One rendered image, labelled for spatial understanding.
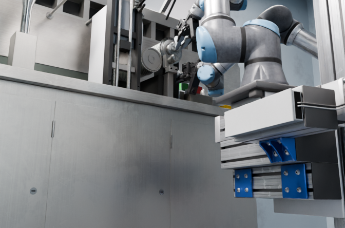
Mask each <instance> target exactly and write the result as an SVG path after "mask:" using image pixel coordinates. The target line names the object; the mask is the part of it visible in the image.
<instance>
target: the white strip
mask: <svg viewBox="0 0 345 228"><path fill-rule="evenodd" d="M106 8H107V5H106V6H105V7H104V8H103V9H101V10H100V11H99V12H98V13H96V14H95V15H94V16H93V17H92V18H91V19H89V20H88V21H87V22H86V23H85V25H87V26H88V25H89V24H90V23H92V27H91V43H90V59H89V74H88V81H91V82H96V83H101V84H102V81H103V63H104V45H105V27H106Z"/></svg>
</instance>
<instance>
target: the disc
mask: <svg viewBox="0 0 345 228"><path fill-rule="evenodd" d="M167 40H173V41H175V40H174V39H173V38H172V37H166V38H164V39H163V40H162V41H161V43H160V53H161V56H162V57H163V55H164V53H163V44H164V42H165V41H167ZM181 57H182V50H180V57H179V60H178V61H176V62H175V63H174V64H176V63H178V62H179V61H180V60H181Z"/></svg>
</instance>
